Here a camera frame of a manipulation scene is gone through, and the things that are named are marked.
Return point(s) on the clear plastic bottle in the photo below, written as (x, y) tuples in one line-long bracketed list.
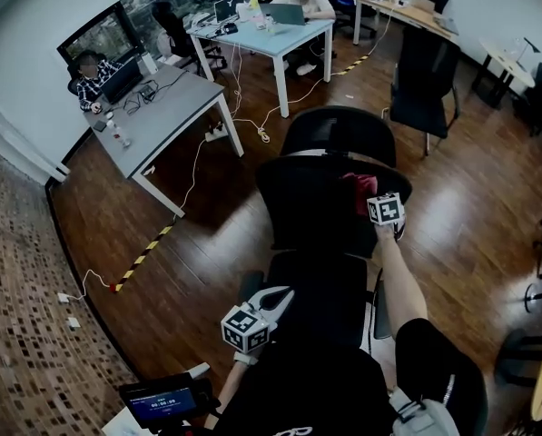
[(121, 136)]

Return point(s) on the person's left forearm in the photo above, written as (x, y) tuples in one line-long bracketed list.
[(227, 389)]

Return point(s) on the grey laptop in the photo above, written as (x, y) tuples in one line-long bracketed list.
[(284, 14)]

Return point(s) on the round white table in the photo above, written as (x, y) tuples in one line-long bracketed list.
[(506, 59)]

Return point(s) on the dark glass window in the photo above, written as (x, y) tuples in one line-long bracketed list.
[(102, 34)]

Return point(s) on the white power strip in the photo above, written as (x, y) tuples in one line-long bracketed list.
[(216, 133)]

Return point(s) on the black mesh chair backrest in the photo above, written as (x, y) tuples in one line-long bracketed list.
[(307, 198)]

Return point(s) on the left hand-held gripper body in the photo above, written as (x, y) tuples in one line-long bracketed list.
[(245, 329)]

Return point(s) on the black mesh chair headrest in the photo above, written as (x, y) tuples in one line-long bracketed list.
[(338, 130)]

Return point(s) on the black stool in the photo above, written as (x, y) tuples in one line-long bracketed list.
[(520, 357)]

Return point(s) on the person's right forearm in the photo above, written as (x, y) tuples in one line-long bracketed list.
[(400, 284)]

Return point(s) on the white cup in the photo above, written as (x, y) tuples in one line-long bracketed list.
[(110, 116)]

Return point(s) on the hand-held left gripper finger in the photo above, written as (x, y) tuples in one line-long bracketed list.
[(257, 297), (283, 309)]

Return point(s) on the grey shoulder bag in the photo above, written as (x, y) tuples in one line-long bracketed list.
[(427, 418)]

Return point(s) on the pink cloth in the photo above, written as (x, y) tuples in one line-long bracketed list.
[(363, 184)]

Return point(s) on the yellow black striped floor strip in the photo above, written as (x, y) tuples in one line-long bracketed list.
[(352, 65), (143, 257)]

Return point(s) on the light blue table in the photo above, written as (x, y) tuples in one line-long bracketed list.
[(270, 39)]

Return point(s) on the black desk lamp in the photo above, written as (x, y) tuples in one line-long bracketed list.
[(533, 46)]

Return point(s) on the black screen device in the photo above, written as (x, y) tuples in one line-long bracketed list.
[(166, 400)]

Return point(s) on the person in black vest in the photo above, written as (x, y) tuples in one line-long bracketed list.
[(316, 389)]

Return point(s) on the white wristband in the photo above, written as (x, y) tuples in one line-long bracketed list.
[(245, 358)]

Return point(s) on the black chair armrest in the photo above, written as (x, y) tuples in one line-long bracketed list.
[(250, 289), (381, 311)]

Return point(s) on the laptop with pale emblem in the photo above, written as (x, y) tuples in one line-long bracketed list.
[(229, 6)]

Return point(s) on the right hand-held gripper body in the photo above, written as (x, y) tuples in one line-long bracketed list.
[(384, 209)]

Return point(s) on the black mouse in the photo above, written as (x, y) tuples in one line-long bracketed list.
[(97, 108)]

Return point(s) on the black desk device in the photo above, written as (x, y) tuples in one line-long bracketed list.
[(147, 93)]

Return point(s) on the white box device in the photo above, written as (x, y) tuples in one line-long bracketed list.
[(150, 64)]

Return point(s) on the black chair seat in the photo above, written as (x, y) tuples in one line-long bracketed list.
[(316, 298)]

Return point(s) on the grey desk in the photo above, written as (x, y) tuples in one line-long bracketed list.
[(170, 102)]

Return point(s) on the black coat rack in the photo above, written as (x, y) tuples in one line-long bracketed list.
[(531, 298)]

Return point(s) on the black visitor chair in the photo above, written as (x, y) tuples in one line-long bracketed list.
[(422, 84)]

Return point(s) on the black laptop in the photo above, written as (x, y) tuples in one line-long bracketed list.
[(121, 82)]

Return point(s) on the white floor adapter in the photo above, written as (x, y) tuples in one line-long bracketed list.
[(63, 297), (73, 323)]

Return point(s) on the wooden desk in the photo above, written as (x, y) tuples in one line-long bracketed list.
[(402, 14)]

